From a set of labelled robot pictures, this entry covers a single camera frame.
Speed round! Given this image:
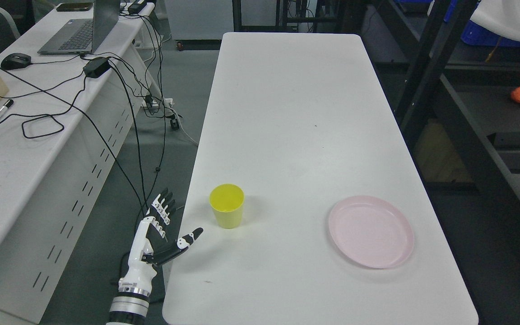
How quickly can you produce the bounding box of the white side desk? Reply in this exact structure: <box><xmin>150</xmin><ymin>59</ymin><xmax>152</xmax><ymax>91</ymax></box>
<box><xmin>0</xmin><ymin>10</ymin><xmax>142</xmax><ymax>325</ymax></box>

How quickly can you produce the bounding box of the black power adapter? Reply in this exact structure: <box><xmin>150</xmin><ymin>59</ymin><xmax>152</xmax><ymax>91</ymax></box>
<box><xmin>83</xmin><ymin>57</ymin><xmax>110</xmax><ymax>79</ymax></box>

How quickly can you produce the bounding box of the white power strip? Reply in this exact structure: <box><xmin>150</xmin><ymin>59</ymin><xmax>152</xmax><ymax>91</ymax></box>
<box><xmin>142</xmin><ymin>98</ymin><xmax>175</xmax><ymax>115</ymax></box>

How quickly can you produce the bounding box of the black smartphone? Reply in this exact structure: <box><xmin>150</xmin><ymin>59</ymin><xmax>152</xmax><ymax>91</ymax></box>
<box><xmin>56</xmin><ymin>2</ymin><xmax>93</xmax><ymax>12</ymax></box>

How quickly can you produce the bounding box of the black computer mouse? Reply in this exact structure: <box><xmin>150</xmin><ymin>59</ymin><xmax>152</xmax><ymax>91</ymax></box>
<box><xmin>0</xmin><ymin>53</ymin><xmax>32</xmax><ymax>70</ymax></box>

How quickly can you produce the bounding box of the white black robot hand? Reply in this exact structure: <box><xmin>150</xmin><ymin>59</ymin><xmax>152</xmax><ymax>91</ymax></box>
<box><xmin>118</xmin><ymin>188</ymin><xmax>204</xmax><ymax>297</ymax></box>

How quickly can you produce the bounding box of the white folding table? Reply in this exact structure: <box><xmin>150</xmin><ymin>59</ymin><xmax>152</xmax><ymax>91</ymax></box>
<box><xmin>162</xmin><ymin>32</ymin><xmax>479</xmax><ymax>325</ymax></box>

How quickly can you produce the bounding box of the yellow plastic cup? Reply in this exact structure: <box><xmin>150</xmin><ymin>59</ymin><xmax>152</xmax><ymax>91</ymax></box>
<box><xmin>209</xmin><ymin>184</ymin><xmax>245</xmax><ymax>229</ymax></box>

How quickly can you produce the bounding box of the grey laptop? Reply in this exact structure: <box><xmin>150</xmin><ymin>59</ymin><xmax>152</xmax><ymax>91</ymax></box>
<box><xmin>37</xmin><ymin>0</ymin><xmax>120</xmax><ymax>55</ymax></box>

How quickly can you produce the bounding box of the dark metal shelf rack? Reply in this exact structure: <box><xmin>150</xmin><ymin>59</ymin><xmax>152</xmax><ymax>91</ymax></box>
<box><xmin>357</xmin><ymin>0</ymin><xmax>520</xmax><ymax>324</ymax></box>

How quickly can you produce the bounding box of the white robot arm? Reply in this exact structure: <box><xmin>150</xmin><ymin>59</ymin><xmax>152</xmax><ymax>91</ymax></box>
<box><xmin>107</xmin><ymin>292</ymin><xmax>150</xmax><ymax>325</ymax></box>

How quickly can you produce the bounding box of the black looped cable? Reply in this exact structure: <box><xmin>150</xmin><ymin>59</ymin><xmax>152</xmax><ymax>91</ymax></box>
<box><xmin>0</xmin><ymin>68</ymin><xmax>89</xmax><ymax>140</ymax></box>

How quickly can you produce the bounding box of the pink plastic plate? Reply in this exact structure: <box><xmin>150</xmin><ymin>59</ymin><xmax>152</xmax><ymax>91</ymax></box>
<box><xmin>328</xmin><ymin>195</ymin><xmax>415</xmax><ymax>269</ymax></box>

